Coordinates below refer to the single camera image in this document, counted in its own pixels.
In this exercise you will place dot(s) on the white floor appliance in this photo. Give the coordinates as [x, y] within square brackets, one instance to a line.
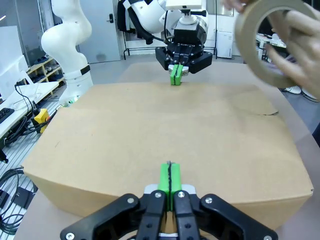
[225, 45]

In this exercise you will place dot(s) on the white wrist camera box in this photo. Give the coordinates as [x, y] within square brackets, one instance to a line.
[183, 3]

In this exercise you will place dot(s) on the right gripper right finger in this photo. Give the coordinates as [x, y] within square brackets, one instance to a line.
[187, 207]

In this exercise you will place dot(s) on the yellow emergency stop button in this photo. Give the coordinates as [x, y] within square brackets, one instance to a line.
[40, 116]

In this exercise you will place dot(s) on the person's right hand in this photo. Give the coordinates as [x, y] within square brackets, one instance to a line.
[233, 5]

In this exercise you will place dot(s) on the black power adapter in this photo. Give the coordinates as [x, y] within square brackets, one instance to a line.
[25, 197]

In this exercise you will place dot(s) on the person's left hand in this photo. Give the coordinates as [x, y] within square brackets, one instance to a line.
[302, 62]

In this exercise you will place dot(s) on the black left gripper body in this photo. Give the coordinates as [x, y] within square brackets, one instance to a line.
[186, 37]

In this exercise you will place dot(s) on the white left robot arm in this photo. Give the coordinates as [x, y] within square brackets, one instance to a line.
[65, 37]

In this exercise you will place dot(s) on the brown packing tape roll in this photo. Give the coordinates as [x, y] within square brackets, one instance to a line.
[245, 56]

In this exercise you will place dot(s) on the grey door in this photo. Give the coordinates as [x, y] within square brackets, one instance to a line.
[105, 30]

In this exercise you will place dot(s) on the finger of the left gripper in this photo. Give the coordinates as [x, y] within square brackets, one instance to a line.
[200, 62]
[165, 58]

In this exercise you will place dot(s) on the white workbench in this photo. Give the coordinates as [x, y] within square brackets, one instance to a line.
[27, 92]

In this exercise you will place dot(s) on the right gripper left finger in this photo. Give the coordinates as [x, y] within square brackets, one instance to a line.
[150, 207]

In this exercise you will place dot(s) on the brown cardboard box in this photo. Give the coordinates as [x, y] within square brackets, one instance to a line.
[160, 125]

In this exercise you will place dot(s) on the wooden shoe shelf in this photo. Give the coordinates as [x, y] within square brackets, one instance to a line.
[47, 71]

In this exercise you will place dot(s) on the black keyboard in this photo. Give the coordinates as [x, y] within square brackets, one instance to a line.
[6, 115]

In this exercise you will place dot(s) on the hanging black clothes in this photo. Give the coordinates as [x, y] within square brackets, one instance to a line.
[125, 15]

